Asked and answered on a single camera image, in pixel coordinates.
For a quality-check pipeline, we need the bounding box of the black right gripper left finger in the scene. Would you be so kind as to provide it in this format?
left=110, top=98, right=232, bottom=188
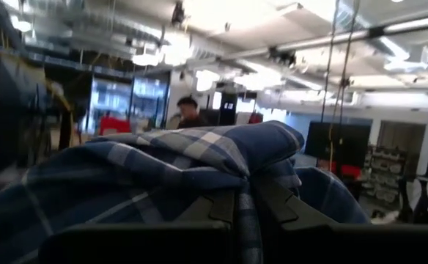
left=184, top=188, right=237, bottom=224

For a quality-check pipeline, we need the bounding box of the black screen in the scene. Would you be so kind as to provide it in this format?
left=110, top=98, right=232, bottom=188
left=304, top=121, right=372, bottom=169

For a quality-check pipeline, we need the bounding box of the blue plaid shirt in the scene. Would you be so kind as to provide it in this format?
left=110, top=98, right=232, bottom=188
left=0, top=120, right=371, bottom=264

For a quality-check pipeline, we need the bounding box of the black pillar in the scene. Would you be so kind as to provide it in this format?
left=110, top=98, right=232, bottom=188
left=219, top=91, right=239, bottom=125

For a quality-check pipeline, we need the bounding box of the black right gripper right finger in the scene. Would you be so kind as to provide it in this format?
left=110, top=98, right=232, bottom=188
left=256, top=175, right=338, bottom=230

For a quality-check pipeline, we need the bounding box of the storage shelf rack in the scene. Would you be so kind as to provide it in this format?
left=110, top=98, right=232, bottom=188
left=360, top=144, right=407, bottom=206

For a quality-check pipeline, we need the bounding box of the red chair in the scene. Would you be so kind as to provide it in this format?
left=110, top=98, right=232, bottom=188
left=98, top=116, right=132, bottom=136

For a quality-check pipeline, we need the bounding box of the hanging cable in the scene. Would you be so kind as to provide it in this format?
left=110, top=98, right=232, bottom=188
left=320, top=0, right=342, bottom=124
left=327, top=0, right=361, bottom=173

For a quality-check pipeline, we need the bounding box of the person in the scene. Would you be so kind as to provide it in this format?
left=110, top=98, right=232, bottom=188
left=176, top=95, right=210, bottom=129

